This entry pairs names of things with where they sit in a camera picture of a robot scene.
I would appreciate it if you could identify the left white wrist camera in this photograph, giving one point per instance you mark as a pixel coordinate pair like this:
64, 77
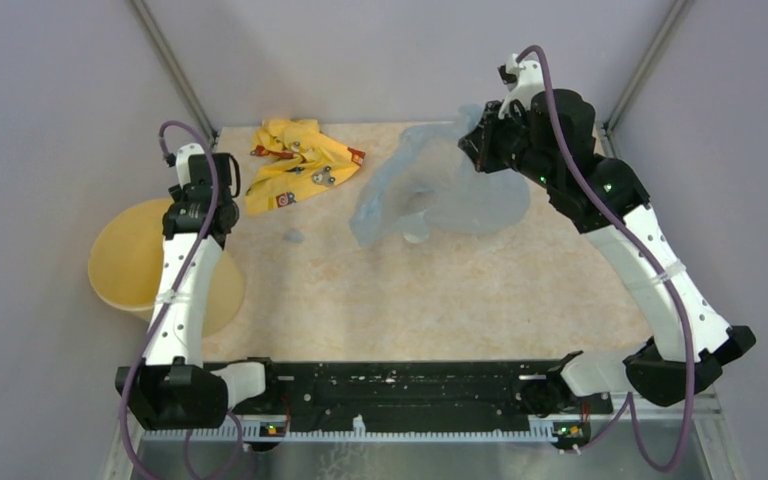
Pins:
189, 162

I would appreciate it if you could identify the yellow plastic trash bin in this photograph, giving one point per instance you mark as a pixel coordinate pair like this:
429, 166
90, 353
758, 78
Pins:
125, 267

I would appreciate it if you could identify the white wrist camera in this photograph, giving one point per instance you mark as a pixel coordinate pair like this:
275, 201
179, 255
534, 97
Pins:
523, 79
189, 162

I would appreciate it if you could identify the white toothed cable strip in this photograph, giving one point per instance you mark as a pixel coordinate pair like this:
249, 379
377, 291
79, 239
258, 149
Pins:
254, 431

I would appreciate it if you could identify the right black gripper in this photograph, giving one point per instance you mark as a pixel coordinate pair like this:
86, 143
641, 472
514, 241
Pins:
478, 143

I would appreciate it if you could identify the blue plastic trash bag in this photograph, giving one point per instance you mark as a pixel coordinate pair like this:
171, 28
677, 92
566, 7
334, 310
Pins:
429, 182

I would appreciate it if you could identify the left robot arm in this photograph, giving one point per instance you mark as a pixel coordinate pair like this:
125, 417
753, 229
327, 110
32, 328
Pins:
185, 298

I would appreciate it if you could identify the yellow printed cloth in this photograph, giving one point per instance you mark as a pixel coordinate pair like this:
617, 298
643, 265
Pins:
302, 162

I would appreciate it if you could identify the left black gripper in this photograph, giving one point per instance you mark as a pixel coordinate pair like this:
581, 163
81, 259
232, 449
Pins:
177, 194

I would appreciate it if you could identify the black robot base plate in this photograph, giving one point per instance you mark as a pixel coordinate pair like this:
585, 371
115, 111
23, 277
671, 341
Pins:
430, 396

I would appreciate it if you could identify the aluminium frame rail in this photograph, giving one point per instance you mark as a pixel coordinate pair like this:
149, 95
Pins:
120, 465

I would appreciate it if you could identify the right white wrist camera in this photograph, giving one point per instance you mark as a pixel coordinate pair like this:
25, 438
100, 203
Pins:
523, 79

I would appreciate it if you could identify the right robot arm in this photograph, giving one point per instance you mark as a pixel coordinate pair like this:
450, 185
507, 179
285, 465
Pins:
550, 140

